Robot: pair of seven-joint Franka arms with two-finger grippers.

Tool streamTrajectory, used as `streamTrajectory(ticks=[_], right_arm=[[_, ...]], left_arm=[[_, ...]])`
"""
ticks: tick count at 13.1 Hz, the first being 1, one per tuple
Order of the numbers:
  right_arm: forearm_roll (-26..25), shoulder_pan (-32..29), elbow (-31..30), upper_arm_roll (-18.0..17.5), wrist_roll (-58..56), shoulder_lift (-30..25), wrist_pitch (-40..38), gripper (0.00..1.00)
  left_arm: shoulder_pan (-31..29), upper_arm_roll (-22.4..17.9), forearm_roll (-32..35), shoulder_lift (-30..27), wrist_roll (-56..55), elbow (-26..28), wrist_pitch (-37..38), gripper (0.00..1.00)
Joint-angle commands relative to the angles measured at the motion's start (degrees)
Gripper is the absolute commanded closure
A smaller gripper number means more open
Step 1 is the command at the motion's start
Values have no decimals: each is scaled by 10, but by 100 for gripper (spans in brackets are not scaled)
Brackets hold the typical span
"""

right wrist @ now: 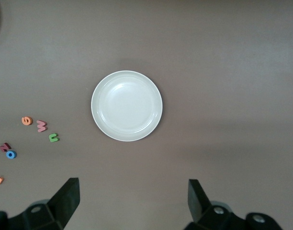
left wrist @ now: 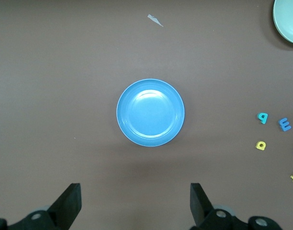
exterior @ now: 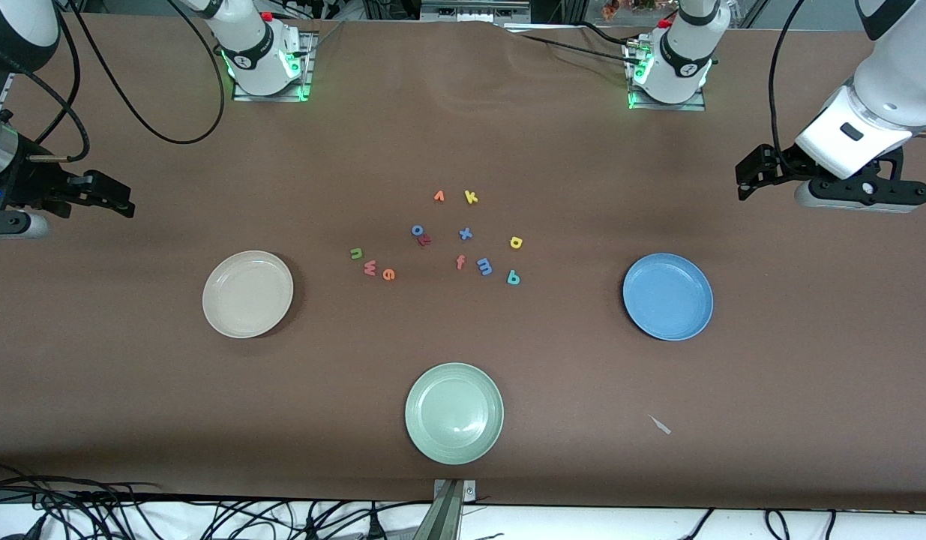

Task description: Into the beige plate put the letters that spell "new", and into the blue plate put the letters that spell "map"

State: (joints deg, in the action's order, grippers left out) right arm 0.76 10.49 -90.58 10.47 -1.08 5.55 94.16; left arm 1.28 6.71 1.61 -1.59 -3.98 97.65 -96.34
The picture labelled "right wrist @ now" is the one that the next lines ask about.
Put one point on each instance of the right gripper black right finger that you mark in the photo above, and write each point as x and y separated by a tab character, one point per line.
199	206

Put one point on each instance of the green letter n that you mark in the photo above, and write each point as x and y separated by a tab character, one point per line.
53	138

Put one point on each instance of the pink letter w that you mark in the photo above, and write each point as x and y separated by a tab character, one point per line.
41	126

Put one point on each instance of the blue letter o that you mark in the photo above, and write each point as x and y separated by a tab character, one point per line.
7	154

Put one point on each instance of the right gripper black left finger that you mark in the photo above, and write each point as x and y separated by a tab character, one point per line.
65	203

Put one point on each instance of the maroon letter z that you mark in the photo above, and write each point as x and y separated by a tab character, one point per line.
5	147

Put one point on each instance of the orange letter e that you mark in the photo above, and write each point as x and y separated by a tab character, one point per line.
24	121

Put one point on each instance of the beige brown plate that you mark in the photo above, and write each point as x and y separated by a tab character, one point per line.
127	106

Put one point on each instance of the brown table cover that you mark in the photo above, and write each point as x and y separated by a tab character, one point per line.
208	72

